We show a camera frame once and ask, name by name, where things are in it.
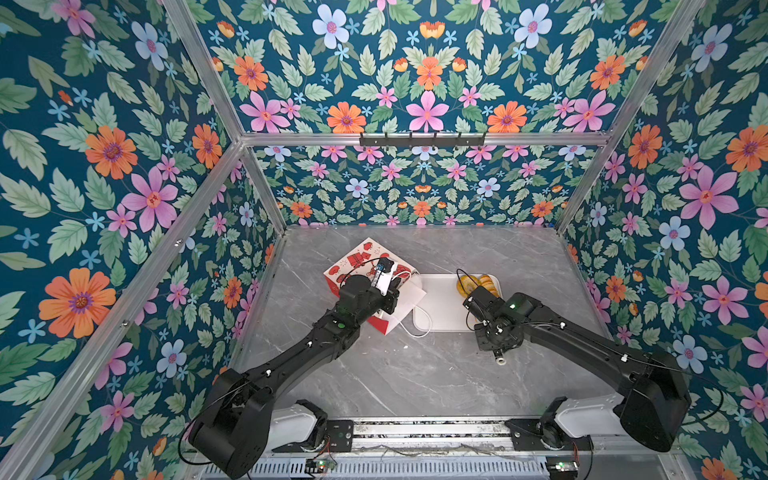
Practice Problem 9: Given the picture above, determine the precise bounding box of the black hook rail on wall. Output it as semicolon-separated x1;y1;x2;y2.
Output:
358;132;486;149

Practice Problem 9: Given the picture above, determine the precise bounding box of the white perforated cable duct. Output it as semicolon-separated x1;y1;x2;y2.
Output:
239;456;550;479

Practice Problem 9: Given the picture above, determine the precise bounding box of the aluminium frame bar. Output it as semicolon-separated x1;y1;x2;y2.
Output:
241;132;609;148
1;141;245;479

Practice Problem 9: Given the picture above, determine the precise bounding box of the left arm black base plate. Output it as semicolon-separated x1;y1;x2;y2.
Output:
273;420;355;454

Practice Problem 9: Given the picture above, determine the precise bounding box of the fake sliced bread loaf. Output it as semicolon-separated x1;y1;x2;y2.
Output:
478;275;501;298

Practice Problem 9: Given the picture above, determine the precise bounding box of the yellow fake donut bread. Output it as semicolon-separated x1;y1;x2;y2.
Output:
456;274;481;298

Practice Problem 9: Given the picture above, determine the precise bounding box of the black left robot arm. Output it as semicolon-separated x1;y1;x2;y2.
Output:
188;275;401;479

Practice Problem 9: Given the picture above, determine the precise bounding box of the aluminium frame back bar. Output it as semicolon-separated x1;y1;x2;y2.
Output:
241;132;609;148

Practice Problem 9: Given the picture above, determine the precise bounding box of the aluminium frame corner post left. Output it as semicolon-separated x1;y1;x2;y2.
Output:
164;1;287;238

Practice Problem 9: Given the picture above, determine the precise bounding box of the aluminium frame corner post right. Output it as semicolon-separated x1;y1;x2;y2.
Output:
556;0;706;237

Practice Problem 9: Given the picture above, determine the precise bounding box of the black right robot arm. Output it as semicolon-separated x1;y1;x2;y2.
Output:
463;287;692;453

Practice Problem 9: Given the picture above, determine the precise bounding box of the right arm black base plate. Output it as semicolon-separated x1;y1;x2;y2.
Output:
504;418;593;452

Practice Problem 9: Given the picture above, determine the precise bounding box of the red white paper bag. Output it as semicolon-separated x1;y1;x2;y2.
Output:
323;237;426;335

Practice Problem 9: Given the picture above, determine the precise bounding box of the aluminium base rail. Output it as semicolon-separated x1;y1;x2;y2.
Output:
179;416;685;463

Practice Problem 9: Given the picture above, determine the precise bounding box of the aluminium frame left bar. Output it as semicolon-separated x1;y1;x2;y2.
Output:
1;141;245;479

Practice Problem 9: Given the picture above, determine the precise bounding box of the white rectangular tray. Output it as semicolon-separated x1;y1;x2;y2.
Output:
412;272;502;333

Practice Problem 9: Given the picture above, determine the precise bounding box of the aluminium frame corner post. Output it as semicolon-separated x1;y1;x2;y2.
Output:
164;1;287;238
556;0;706;237

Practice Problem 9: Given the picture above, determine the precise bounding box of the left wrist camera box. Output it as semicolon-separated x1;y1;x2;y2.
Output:
371;257;396;296

